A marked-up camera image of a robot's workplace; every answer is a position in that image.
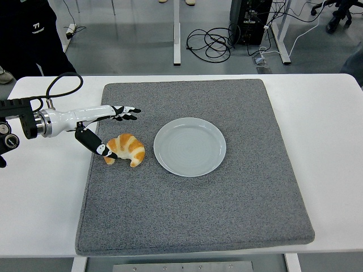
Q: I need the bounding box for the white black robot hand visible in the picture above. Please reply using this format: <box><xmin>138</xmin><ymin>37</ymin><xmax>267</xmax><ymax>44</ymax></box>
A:
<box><xmin>51</xmin><ymin>104</ymin><xmax>142</xmax><ymax>160</ymax></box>

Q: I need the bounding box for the golden croissant bread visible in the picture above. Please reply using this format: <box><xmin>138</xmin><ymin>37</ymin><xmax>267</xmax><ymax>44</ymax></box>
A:
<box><xmin>103</xmin><ymin>133</ymin><xmax>146</xmax><ymax>168</ymax></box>

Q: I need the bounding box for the grey round plate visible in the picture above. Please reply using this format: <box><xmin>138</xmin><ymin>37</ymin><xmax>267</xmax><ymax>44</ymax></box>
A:
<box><xmin>153</xmin><ymin>117</ymin><xmax>227</xmax><ymax>177</ymax></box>

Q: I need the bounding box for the grey metal plate with screws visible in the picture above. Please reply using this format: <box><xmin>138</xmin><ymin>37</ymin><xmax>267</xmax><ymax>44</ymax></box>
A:
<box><xmin>112</xmin><ymin>261</ymin><xmax>255</xmax><ymax>272</ymax></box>

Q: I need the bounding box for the white power strip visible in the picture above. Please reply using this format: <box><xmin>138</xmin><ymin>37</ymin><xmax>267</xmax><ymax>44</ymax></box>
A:
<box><xmin>65</xmin><ymin>23</ymin><xmax>78</xmax><ymax>40</ymax></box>

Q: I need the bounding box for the person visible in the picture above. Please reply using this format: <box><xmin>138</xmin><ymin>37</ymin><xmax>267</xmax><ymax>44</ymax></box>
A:
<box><xmin>158</xmin><ymin>0</ymin><xmax>196</xmax><ymax>7</ymax></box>
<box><xmin>0</xmin><ymin>0</ymin><xmax>77</xmax><ymax>85</ymax></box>

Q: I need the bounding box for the white desk leg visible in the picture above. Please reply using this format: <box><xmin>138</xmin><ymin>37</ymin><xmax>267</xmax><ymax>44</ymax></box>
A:
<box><xmin>172</xmin><ymin>0</ymin><xmax>182</xmax><ymax>67</ymax></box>
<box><xmin>271</xmin><ymin>0</ymin><xmax>292</xmax><ymax>66</ymax></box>

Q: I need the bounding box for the grey fabric mat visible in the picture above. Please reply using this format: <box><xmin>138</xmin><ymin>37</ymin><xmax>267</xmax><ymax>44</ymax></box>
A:
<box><xmin>75</xmin><ymin>78</ymin><xmax>315</xmax><ymax>256</ymax></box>

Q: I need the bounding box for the white table leg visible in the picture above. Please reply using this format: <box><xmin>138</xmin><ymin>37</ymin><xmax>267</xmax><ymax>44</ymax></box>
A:
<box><xmin>285</xmin><ymin>253</ymin><xmax>302</xmax><ymax>272</ymax></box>
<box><xmin>70</xmin><ymin>256</ymin><xmax>87</xmax><ymax>272</ymax></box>

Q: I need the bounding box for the grey floor socket box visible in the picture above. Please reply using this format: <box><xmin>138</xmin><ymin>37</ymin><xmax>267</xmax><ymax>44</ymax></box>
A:
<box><xmin>251</xmin><ymin>53</ymin><xmax>273</xmax><ymax>75</ymax></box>

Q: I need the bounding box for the black computer tower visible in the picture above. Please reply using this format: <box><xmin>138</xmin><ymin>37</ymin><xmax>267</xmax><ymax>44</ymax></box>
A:
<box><xmin>229</xmin><ymin>0</ymin><xmax>273</xmax><ymax>46</ymax></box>

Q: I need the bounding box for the black office chair base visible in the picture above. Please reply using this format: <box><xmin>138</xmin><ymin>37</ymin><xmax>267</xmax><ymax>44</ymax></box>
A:
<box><xmin>310</xmin><ymin>0</ymin><xmax>363</xmax><ymax>34</ymax></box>

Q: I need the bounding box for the coiled black floor cable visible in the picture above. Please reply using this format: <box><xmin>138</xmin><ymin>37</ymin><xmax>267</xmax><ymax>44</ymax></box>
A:
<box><xmin>186</xmin><ymin>27</ymin><xmax>238</xmax><ymax>63</ymax></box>

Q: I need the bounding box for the white cable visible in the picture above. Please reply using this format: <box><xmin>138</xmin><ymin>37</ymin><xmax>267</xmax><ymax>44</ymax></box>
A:
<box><xmin>259</xmin><ymin>0</ymin><xmax>328</xmax><ymax>57</ymax></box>

